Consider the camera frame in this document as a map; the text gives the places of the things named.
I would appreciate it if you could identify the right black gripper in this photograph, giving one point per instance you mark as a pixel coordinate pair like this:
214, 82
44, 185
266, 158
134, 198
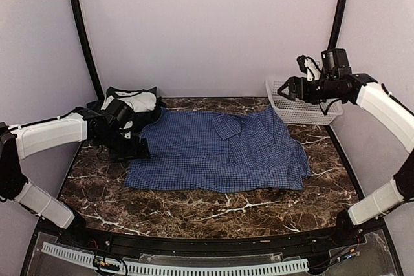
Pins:
301, 94

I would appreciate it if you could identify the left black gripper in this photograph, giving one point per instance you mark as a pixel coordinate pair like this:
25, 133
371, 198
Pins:
133, 152

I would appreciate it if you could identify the white and green raglan shirt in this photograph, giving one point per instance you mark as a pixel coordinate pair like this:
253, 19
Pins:
139, 100

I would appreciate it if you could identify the blue checkered shirt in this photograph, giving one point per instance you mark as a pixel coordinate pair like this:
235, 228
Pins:
224, 153

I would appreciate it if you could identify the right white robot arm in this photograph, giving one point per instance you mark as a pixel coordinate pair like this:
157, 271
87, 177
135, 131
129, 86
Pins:
379, 140

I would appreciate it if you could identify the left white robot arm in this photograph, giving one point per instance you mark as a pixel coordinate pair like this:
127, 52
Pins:
19, 142

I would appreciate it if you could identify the white plastic laundry basket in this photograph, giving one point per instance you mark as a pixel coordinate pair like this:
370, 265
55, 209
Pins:
299, 112

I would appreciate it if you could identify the dark green plaid garment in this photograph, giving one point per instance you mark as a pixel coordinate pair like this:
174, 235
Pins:
140, 119

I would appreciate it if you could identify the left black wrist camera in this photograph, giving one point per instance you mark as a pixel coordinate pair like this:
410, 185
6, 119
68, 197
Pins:
118, 115

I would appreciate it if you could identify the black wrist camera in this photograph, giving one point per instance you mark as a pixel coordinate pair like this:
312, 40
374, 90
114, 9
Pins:
334, 65
118, 115

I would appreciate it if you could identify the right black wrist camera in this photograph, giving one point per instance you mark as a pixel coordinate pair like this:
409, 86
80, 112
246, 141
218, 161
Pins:
334, 65

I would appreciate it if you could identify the right black frame post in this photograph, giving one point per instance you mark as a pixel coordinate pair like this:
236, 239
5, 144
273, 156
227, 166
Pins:
336, 24

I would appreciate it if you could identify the black frame post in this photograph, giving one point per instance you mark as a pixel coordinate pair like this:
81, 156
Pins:
336, 24
86, 49

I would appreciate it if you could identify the left black frame post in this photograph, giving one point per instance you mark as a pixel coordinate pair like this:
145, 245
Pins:
86, 49

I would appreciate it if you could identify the black curved front rail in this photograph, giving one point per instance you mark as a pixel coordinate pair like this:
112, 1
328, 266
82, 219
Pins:
307, 244

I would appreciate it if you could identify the white slotted cable duct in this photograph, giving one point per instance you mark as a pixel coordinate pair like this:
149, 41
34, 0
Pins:
176, 265

